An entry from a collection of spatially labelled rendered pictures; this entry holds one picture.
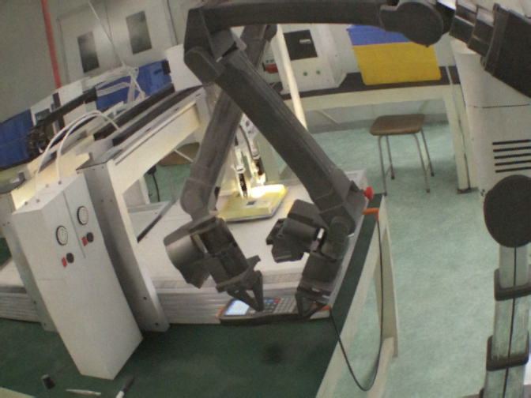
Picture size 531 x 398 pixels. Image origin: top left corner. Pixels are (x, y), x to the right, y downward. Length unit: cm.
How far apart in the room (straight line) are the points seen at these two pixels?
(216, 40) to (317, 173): 29
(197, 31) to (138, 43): 535
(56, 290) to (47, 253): 10
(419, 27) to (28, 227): 94
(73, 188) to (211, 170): 37
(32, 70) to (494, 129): 669
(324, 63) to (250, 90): 306
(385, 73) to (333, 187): 292
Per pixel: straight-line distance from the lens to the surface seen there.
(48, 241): 129
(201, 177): 119
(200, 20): 94
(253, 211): 182
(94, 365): 145
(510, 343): 132
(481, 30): 81
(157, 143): 166
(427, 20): 80
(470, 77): 98
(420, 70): 393
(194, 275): 126
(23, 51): 739
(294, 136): 102
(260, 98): 100
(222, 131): 119
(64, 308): 138
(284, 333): 145
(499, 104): 98
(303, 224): 114
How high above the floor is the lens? 151
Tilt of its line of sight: 20 degrees down
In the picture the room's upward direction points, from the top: 15 degrees counter-clockwise
